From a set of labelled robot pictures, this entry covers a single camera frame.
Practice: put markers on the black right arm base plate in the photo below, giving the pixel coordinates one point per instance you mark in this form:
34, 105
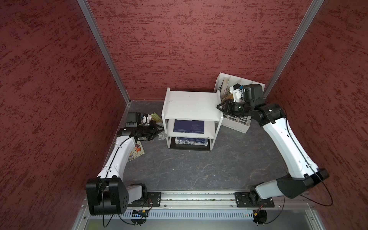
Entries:
244, 199

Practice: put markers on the yellow illustrated book in holder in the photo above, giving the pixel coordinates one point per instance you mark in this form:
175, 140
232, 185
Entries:
228, 95

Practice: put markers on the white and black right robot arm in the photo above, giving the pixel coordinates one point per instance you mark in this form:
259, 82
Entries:
303, 172

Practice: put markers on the aluminium mounting rail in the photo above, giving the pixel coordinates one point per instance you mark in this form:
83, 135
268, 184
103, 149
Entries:
220, 199

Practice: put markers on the navy blue book middle shelf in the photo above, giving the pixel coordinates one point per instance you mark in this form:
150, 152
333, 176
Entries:
189, 126

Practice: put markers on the white blue magazine in holder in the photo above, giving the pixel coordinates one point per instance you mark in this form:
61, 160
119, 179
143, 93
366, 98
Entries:
221, 83

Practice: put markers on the white three-tier bookshelf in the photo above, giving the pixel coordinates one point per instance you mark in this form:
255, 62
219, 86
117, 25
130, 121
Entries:
179, 105

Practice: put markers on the white ventilation grille strip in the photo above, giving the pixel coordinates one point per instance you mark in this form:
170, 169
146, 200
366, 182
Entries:
201, 214

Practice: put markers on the green treehouse paperback book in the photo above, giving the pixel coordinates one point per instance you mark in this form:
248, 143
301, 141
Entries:
155, 117

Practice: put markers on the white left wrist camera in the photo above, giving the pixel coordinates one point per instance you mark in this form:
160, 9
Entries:
145, 119

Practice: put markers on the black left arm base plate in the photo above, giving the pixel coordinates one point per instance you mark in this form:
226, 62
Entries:
148, 200

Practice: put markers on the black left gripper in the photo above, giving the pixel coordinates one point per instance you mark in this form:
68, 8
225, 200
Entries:
155, 131

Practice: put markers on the right aluminium corner post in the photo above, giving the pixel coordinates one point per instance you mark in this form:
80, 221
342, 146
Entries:
296, 39

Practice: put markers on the left aluminium corner post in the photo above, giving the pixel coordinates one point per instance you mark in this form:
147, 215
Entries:
91, 21

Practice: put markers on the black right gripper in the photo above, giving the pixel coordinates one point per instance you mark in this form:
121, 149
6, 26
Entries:
227, 108

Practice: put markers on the aluminium corner post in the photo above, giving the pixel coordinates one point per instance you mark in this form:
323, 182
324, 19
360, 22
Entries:
91, 21
296, 39

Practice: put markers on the illustrated children's picture book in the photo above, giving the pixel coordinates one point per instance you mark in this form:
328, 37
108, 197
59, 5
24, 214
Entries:
137, 151

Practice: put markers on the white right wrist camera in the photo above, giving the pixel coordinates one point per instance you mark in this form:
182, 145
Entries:
237, 93

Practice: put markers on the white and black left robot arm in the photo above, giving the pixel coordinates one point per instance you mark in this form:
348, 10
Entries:
107, 194

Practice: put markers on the white perforated magazine file holder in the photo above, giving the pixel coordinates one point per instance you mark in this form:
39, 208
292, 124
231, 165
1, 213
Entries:
240, 124

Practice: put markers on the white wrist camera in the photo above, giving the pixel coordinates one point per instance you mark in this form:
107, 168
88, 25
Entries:
237, 93
145, 119

